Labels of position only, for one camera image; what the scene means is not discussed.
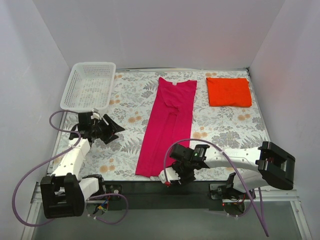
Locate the pink t shirt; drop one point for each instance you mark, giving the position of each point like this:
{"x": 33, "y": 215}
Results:
{"x": 170, "y": 121}

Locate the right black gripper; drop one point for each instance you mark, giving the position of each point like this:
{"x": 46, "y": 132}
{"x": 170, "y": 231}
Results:
{"x": 183, "y": 175}

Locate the folded orange t shirt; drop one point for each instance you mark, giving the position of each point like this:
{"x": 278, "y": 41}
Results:
{"x": 229, "y": 92}

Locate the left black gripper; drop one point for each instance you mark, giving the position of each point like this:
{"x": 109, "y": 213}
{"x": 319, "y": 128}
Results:
{"x": 106, "y": 129}

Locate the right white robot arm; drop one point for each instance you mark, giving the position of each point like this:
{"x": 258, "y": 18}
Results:
{"x": 256, "y": 167}

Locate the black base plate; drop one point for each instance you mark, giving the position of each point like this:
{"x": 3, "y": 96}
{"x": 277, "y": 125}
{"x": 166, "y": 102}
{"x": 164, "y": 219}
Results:
{"x": 154, "y": 195}

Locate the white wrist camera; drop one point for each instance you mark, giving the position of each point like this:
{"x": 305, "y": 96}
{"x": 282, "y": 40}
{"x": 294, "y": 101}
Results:
{"x": 96, "y": 114}
{"x": 169, "y": 177}

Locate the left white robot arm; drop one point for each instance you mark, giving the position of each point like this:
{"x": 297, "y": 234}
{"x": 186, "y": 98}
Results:
{"x": 64, "y": 192}

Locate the floral table mat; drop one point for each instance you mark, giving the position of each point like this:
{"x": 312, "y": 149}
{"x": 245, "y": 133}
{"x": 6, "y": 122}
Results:
{"x": 131, "y": 104}

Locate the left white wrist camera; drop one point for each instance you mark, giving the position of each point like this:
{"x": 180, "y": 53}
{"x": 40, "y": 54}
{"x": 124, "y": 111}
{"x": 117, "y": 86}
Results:
{"x": 96, "y": 114}

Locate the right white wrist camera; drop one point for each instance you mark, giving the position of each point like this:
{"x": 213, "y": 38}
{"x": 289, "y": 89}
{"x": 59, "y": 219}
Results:
{"x": 169, "y": 177}

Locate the white plastic basket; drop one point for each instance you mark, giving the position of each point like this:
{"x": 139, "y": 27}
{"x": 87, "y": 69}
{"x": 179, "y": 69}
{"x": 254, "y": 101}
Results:
{"x": 89, "y": 86}

